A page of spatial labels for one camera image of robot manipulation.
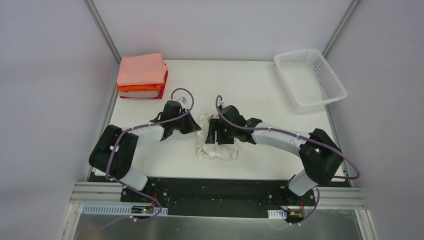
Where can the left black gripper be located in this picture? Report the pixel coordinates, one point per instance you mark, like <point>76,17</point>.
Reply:
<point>185,122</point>

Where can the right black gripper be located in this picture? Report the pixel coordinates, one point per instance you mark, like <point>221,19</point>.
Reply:
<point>219,131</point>

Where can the white t shirt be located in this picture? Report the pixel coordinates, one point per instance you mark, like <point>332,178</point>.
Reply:
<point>226,152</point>

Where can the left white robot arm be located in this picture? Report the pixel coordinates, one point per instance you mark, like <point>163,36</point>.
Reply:
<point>114,151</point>

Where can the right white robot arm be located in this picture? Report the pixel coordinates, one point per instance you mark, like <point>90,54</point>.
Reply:
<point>319,155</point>

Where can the white plastic basket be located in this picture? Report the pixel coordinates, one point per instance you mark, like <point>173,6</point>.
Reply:
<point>308,79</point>

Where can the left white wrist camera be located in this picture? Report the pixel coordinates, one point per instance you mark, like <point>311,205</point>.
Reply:
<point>182,101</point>

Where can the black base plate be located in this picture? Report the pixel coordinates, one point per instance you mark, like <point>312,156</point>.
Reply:
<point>230,198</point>

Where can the right white cable duct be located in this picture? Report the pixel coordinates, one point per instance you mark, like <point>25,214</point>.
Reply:
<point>277,214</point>

